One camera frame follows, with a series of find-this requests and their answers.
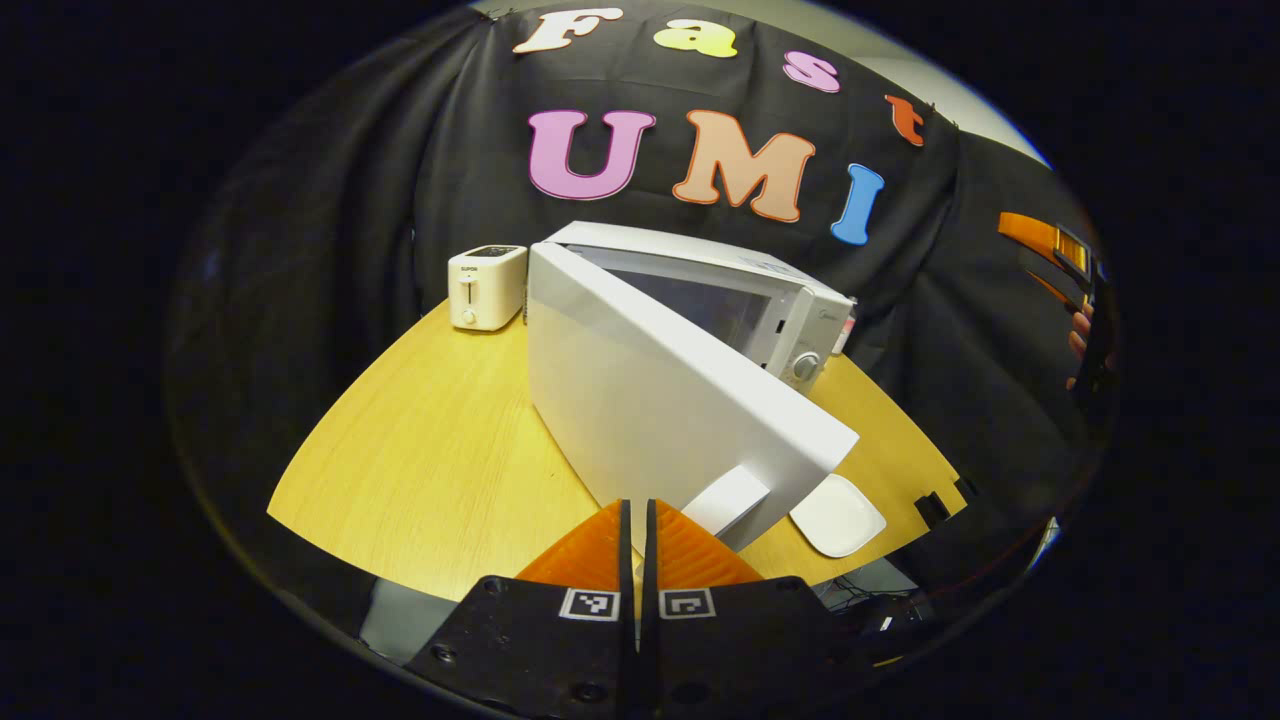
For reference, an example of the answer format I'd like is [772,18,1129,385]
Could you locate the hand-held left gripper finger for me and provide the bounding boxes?
[404,499,638,720]
[640,499,872,720]

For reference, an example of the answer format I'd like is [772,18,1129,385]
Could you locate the white microwave oven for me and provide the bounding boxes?
[526,220,862,557]

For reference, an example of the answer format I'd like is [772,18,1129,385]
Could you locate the white square plate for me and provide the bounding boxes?
[789,472,888,559]

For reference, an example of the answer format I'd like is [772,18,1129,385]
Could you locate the white toaster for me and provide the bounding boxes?
[447,243,529,333]

